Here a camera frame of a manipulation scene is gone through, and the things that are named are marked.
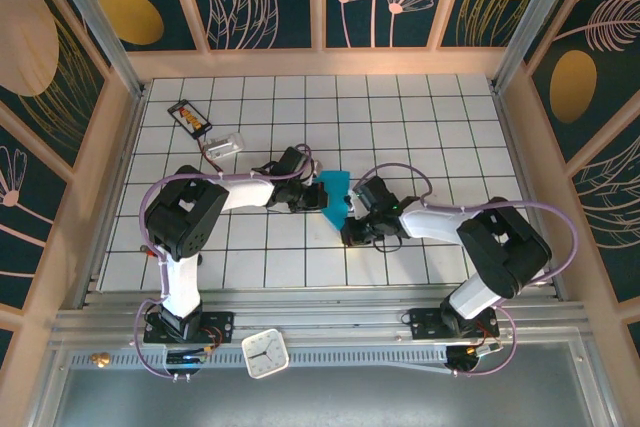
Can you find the blue cloth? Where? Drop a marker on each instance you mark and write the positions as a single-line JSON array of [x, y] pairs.
[[332, 187]]

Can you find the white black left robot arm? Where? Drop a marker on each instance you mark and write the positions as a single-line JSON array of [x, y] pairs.
[[180, 287]]

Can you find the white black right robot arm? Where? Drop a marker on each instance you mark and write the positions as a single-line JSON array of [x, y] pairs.
[[435, 224]]

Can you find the white square clock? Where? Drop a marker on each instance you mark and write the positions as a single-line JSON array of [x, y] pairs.
[[265, 353]]

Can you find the grey metal sheet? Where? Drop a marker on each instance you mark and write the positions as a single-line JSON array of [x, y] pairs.
[[350, 397]]

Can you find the clear plastic box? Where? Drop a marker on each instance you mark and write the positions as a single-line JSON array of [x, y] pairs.
[[225, 144]]

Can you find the black board with yellow connectors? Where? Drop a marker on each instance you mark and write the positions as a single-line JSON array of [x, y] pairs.
[[190, 118]]

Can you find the small electronics board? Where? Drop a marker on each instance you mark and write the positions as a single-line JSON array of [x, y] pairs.
[[462, 359], [182, 358]]

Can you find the brass knob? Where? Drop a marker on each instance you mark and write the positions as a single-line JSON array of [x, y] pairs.
[[101, 360]]

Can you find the aluminium frame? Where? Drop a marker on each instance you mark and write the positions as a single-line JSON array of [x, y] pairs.
[[320, 319]]

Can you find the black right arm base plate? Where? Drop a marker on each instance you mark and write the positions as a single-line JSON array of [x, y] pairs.
[[425, 324]]

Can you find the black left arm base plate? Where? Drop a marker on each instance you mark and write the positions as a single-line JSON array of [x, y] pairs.
[[222, 324]]

